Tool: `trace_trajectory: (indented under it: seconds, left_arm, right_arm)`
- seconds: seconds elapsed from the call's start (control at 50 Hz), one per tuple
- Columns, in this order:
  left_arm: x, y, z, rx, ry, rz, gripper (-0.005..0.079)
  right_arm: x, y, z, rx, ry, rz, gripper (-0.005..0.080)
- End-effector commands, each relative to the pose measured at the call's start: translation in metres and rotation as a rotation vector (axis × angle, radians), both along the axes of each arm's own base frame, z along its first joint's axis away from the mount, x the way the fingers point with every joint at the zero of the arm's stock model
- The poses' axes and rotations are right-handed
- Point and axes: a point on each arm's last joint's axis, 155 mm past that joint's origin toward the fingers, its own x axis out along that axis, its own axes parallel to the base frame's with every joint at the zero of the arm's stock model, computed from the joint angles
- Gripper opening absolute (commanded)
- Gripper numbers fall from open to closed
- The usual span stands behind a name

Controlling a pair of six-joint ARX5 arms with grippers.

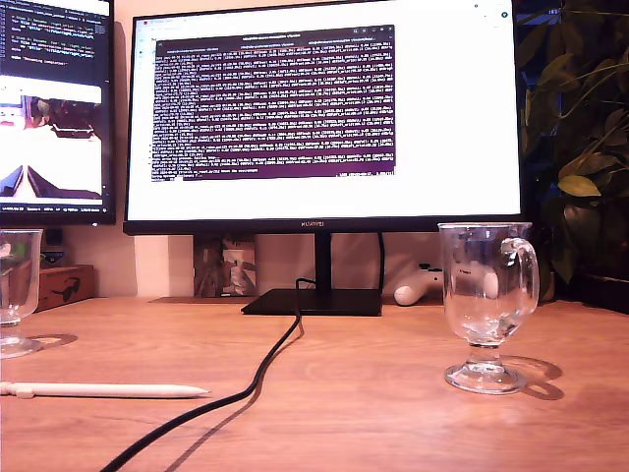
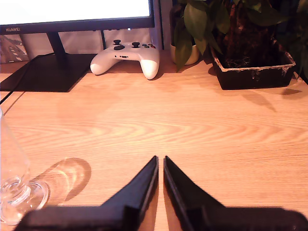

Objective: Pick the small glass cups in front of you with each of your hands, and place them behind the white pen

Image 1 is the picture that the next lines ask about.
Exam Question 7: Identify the small footed glass cup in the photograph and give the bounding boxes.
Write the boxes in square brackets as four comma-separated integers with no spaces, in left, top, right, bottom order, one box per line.
[436,221,542,396]
[0,228,44,359]

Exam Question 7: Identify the white pen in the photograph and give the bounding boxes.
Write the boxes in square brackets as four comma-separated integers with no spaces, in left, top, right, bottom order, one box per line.
[0,382,211,399]

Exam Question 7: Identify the patterned grey brown box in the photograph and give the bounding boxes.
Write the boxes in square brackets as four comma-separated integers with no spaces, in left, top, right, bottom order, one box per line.
[193,234,257,299]

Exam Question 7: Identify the white game controller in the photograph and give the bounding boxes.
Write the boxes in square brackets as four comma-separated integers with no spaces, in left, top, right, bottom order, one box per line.
[392,263,446,307]

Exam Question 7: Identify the large black Huawei monitor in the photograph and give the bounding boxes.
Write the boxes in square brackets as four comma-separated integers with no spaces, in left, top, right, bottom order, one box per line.
[122,0,535,317]

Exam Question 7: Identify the pale plant pot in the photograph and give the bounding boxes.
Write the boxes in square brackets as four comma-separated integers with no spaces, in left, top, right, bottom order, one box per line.
[538,268,559,302]

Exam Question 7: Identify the brown cardboard box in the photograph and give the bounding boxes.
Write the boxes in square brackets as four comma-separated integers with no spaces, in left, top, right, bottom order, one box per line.
[36,265,97,312]

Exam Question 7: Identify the green leafy house plant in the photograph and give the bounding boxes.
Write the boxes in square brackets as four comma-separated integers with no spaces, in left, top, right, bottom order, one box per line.
[515,0,629,296]

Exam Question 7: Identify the black flat box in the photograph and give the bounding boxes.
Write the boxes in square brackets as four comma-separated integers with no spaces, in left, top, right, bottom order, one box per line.
[557,272,629,314]

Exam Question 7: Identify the black monitor showing code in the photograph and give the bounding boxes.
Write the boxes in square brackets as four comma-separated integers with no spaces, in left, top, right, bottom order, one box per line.
[0,0,118,226]

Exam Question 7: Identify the black monitor power cable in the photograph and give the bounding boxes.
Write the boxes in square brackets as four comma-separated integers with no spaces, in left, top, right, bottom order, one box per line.
[376,232,387,291]

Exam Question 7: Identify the thick black table cable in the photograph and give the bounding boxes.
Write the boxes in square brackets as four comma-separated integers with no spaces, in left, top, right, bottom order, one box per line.
[100,277,315,472]

